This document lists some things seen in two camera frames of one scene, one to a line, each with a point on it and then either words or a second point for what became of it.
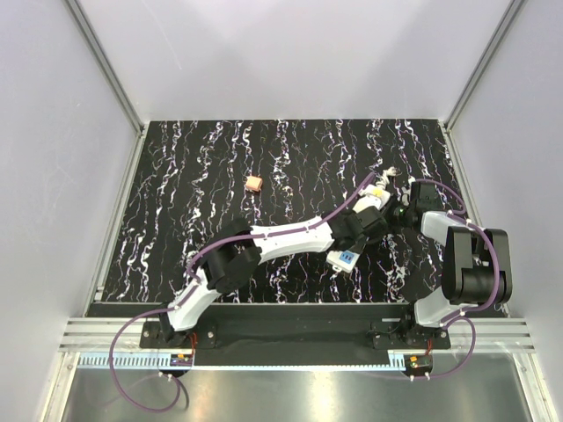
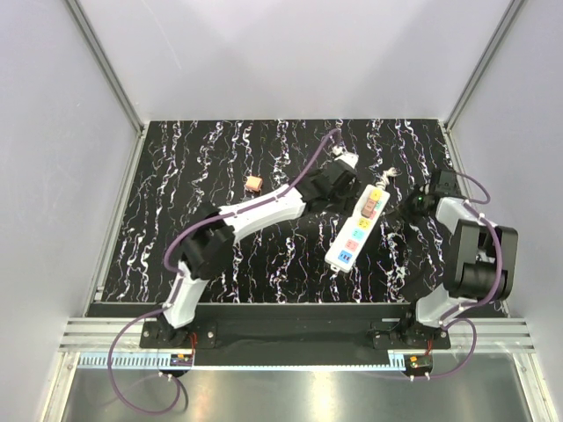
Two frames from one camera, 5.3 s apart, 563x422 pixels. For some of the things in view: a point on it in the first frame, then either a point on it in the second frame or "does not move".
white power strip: (347, 260) does not move
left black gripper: (359, 246) to (350, 193)
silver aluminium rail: (99, 334) does not move
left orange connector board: (180, 360) does not move
